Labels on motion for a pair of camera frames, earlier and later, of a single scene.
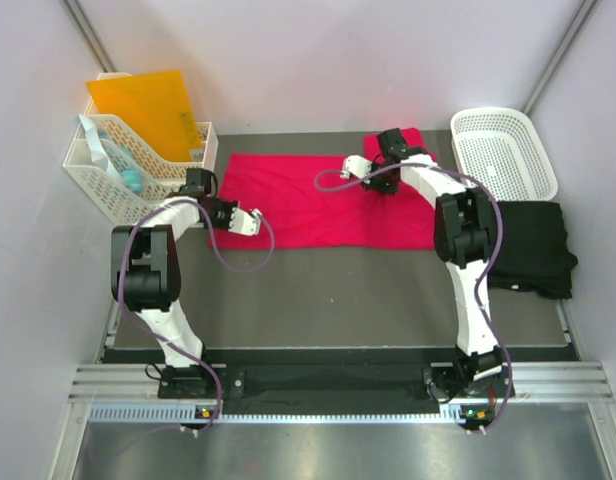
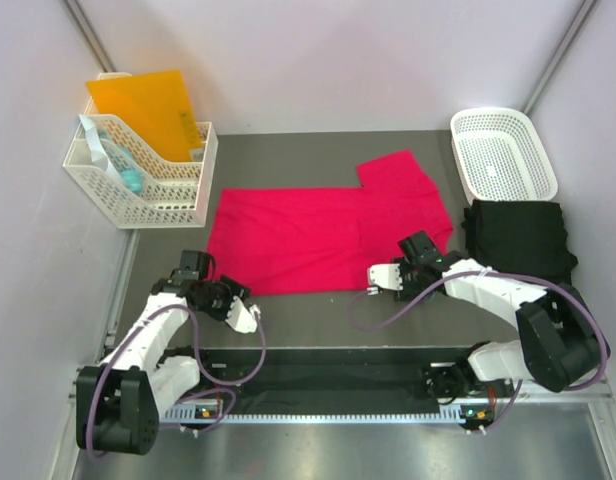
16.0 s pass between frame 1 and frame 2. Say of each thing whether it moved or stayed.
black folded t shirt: stayed
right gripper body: moved
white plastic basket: stayed
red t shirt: moved
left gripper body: moved
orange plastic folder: stayed
